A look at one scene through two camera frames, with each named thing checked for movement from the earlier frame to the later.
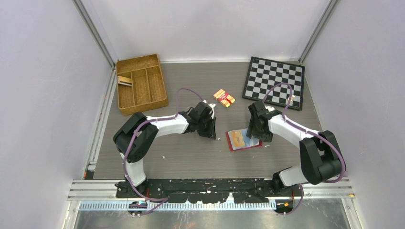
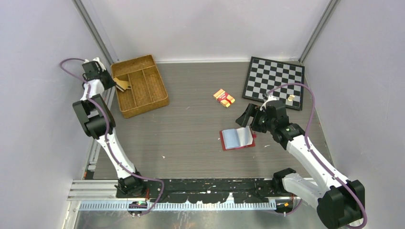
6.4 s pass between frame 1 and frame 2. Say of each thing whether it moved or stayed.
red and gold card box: stayed
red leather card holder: moved
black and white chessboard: stayed
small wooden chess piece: stayed
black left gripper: moved
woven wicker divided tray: stayed
